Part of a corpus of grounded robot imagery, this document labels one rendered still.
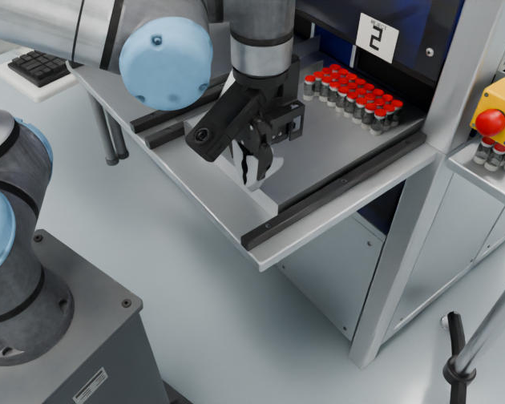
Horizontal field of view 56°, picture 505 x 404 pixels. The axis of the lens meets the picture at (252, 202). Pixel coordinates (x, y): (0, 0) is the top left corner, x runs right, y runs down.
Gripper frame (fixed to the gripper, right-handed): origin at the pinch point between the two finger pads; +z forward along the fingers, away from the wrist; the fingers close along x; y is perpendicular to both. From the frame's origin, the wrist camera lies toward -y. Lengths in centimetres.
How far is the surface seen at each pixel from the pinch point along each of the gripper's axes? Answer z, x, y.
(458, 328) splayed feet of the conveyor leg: 80, -23, 64
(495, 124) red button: -9.4, -19.2, 30.5
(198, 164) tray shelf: 3.5, 12.1, -1.4
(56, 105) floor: 91, 181, 14
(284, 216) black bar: 1.4, -7.3, 1.3
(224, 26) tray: 3, 50, 31
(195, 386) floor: 92, 15, -8
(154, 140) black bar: 1.7, 20.3, -5.0
